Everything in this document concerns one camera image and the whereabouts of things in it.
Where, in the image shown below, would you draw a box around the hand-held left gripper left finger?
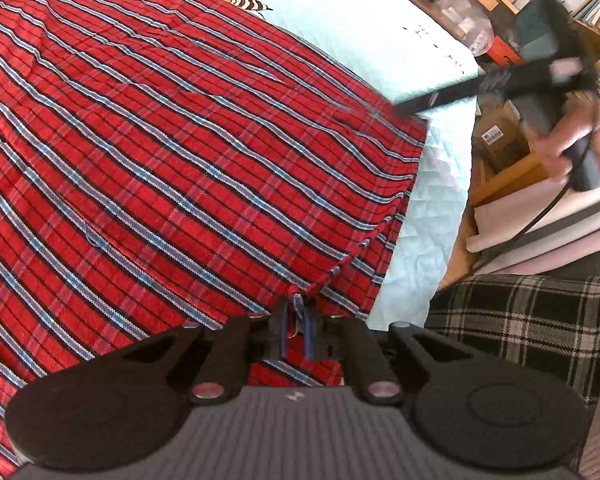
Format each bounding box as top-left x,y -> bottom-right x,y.
115,300 -> 290,406

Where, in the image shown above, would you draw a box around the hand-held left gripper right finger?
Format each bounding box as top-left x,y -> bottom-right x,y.
302,302 -> 481,406

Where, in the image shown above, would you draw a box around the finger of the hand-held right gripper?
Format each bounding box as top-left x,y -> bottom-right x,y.
394,72 -> 486,118

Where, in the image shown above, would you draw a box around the red plaid shirt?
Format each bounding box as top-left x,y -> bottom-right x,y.
0,0 -> 428,480

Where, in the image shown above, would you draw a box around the person's right hand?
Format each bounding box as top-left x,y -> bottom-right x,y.
532,102 -> 600,181

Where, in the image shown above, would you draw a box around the clear plastic jar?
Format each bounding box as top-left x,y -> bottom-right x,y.
460,15 -> 496,56

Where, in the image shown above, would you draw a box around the cardboard box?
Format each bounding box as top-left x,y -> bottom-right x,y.
472,100 -> 531,171

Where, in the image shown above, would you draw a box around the bee print quilt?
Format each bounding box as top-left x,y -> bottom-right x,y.
87,0 -> 483,331

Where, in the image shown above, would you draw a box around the wooden desk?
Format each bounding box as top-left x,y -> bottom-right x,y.
365,0 -> 600,208

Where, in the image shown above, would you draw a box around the pale rolled mat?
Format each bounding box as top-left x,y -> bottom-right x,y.
467,180 -> 600,276

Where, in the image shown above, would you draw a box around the black white plaid pants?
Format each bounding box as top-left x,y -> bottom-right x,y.
425,274 -> 600,406

